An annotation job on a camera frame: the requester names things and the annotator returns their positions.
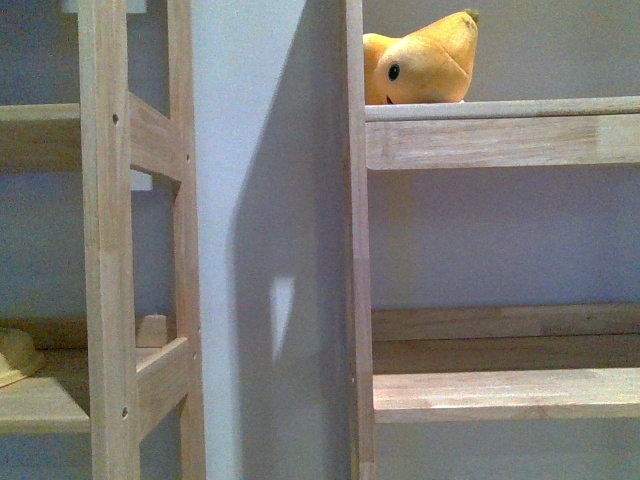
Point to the wooden shelf unit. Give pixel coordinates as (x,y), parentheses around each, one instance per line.
(494,250)
(99,227)

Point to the left wooden shelf unit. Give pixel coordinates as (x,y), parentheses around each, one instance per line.
(99,227)

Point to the right wooden shelf unit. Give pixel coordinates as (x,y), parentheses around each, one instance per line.
(494,250)

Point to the orange plush dinosaur toy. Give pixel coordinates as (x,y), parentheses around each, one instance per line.
(431,65)

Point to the yellow straw hat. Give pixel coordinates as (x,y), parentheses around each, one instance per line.
(19,357)

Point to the small wooden block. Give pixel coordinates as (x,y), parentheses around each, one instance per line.
(151,331)

